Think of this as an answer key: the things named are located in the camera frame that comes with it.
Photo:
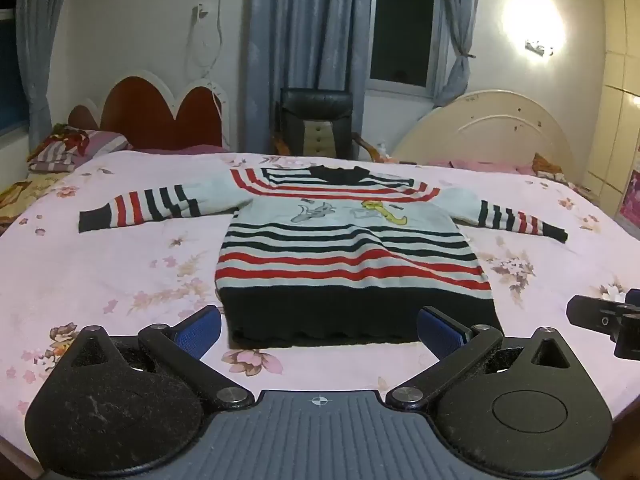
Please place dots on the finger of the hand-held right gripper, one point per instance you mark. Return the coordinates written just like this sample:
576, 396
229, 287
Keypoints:
592, 317

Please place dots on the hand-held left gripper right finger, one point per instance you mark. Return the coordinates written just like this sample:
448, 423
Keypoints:
440, 331

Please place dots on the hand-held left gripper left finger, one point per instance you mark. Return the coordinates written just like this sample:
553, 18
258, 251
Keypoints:
201, 331

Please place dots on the striped knit sweater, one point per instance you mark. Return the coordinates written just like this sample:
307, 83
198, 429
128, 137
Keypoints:
345, 260

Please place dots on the pink floral bed sheet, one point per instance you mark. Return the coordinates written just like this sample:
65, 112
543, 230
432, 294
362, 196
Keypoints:
100, 270

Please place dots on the small white bottle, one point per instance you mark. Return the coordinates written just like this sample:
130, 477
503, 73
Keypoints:
383, 150

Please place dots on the cream wooden headboard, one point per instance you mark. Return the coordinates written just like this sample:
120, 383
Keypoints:
490, 130

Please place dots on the striped pillow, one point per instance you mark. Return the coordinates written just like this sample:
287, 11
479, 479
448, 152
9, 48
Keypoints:
75, 147

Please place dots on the orange patterned blanket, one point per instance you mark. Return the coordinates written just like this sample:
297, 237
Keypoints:
20, 195

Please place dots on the red and white headboard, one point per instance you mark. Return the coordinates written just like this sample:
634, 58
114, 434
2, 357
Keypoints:
145, 110

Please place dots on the cream wardrobe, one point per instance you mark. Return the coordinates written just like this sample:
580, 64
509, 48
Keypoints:
620, 85

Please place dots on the black leather armchair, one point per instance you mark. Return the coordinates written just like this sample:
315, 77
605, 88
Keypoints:
315, 110

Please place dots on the dark window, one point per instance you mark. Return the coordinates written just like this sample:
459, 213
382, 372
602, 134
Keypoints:
405, 25

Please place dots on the tied blue-grey curtain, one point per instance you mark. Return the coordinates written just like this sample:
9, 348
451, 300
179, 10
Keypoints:
460, 20

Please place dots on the wide blue-grey curtain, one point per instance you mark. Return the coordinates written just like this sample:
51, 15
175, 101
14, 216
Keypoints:
300, 35

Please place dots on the wall lamp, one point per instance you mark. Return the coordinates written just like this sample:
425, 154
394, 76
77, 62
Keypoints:
539, 47

